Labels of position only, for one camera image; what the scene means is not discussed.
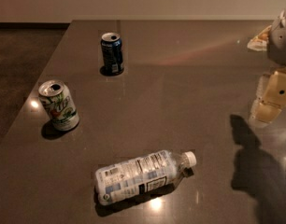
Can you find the clear plastic water bottle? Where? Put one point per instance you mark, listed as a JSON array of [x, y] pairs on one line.
[[127, 179]]

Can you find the white 7up can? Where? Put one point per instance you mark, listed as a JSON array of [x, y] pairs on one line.
[[57, 100]]

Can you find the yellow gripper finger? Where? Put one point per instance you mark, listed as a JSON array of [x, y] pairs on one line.
[[260, 41], [270, 98]]

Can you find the blue pepsi can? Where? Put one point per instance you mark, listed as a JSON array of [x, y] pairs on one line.
[[111, 46]]

